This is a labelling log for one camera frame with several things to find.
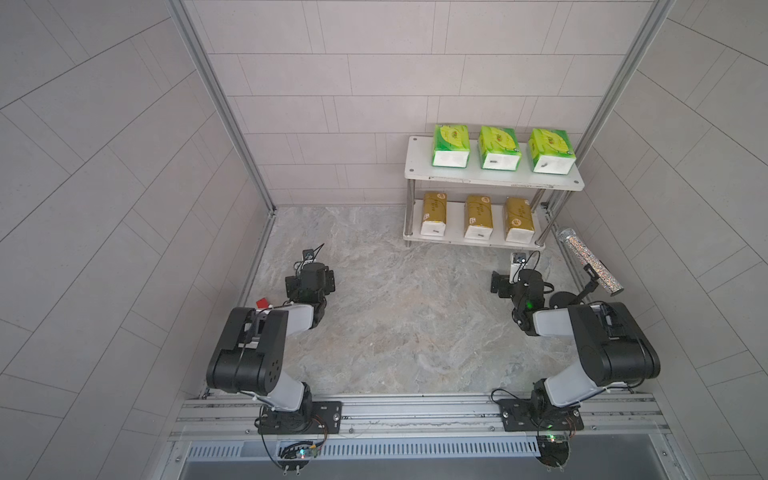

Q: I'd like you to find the white two-tier shelf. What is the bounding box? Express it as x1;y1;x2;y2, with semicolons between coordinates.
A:
403;136;585;251

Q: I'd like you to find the right circuit board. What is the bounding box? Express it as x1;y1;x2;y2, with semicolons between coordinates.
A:
536;435;570;470

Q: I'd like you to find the gold tissue pack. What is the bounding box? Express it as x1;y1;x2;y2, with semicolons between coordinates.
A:
420;191;447;237
503;197;535;243
464;195;494;241

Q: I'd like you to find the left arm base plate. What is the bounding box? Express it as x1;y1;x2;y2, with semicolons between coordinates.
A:
254;401;343;435

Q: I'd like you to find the aluminium rail frame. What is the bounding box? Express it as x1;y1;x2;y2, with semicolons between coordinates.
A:
169;392;670;441

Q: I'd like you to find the sparkly tube on black stand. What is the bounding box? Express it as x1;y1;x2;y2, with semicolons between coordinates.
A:
550;228;624;308

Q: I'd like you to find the green tissue pack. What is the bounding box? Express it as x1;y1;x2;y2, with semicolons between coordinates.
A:
432;124;471;169
528;128;576;175
478;126;522;172

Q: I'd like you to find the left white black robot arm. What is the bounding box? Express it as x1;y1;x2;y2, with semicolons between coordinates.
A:
206;262;340;435

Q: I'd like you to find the left circuit board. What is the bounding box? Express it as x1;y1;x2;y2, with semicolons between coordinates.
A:
277;441;321;475

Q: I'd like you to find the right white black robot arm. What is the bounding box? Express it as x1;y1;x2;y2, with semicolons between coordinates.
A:
490;265;661;431

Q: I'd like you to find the circuit board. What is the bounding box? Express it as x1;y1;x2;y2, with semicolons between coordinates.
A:
536;435;570;470
277;441;321;475

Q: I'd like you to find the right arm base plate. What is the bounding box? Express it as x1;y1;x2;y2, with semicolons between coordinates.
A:
494;398;584;433

